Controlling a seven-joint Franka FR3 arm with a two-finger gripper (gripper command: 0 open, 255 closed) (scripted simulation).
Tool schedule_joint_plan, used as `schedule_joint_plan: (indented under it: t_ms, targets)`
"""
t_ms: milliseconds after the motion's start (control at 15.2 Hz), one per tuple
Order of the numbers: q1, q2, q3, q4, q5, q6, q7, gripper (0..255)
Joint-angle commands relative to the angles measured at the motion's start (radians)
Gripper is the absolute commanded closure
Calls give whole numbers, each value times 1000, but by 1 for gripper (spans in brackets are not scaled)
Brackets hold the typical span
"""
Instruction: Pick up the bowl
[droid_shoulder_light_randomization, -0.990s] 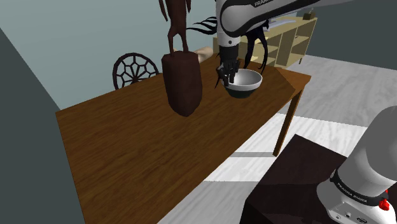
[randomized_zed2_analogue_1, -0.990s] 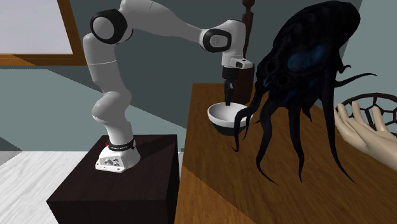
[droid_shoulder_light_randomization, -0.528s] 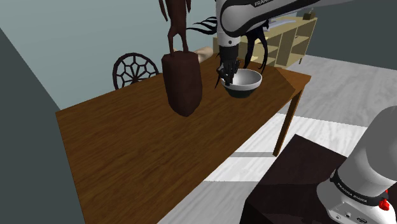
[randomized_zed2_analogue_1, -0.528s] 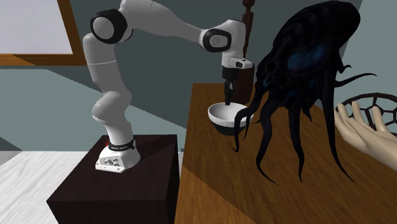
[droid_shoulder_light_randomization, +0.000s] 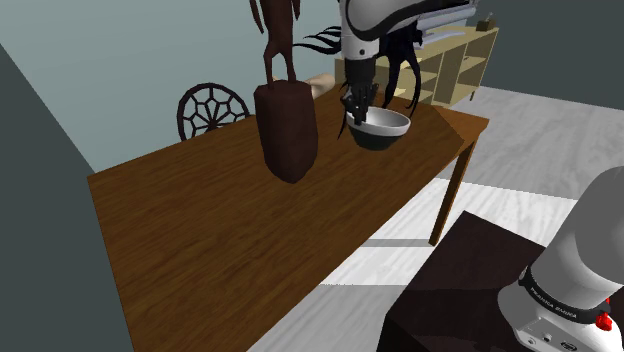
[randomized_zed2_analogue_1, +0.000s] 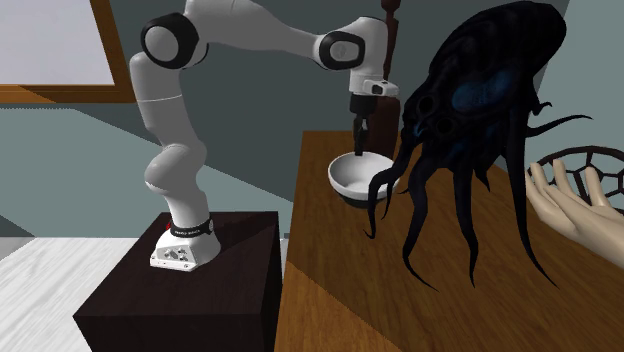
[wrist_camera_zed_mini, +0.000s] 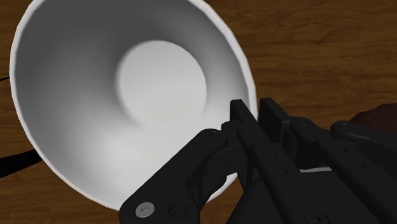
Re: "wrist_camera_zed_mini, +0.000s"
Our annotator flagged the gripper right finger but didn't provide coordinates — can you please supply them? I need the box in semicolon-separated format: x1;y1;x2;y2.
259;97;397;224

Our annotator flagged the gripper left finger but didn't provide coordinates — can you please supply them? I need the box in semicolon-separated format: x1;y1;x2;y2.
118;99;299;224

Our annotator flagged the white bowl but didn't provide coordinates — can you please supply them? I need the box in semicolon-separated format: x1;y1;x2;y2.
9;0;259;212

